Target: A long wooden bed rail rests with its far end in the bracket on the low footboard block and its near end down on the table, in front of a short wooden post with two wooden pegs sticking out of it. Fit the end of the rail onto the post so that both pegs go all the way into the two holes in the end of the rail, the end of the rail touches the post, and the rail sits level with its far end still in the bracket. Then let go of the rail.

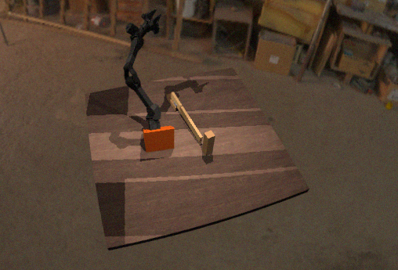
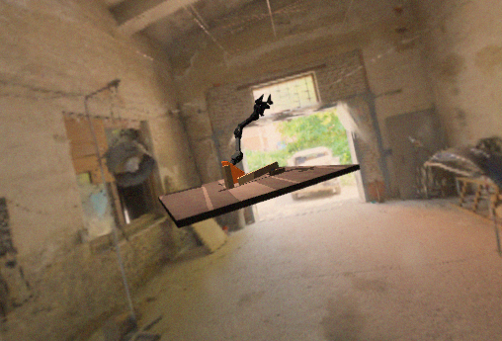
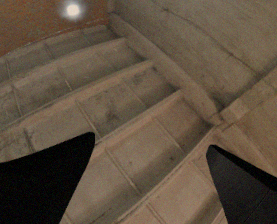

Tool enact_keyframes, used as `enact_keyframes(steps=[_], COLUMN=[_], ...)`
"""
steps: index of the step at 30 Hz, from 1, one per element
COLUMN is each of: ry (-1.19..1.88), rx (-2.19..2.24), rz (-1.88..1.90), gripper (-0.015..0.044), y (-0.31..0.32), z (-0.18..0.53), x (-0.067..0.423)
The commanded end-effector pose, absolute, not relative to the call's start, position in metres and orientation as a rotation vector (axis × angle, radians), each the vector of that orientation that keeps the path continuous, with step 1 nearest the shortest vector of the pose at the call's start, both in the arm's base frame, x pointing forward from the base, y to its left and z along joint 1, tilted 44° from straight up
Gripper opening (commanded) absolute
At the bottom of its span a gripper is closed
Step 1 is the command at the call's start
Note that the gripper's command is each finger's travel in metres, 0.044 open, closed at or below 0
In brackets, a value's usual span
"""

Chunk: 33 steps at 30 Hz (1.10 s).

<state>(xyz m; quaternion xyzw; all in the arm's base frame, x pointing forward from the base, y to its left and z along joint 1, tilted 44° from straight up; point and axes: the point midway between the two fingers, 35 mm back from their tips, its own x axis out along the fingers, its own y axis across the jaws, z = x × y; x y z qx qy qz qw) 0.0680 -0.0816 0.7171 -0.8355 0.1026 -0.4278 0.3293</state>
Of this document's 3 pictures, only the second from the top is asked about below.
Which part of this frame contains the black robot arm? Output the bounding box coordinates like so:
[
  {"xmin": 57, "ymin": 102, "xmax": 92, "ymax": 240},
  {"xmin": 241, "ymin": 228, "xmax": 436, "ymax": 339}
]
[{"xmin": 229, "ymin": 104, "xmax": 270, "ymax": 166}]

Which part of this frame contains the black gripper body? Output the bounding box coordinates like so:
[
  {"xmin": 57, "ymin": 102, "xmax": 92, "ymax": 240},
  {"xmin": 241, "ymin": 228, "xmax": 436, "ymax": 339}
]
[{"xmin": 255, "ymin": 100, "xmax": 274, "ymax": 110}]

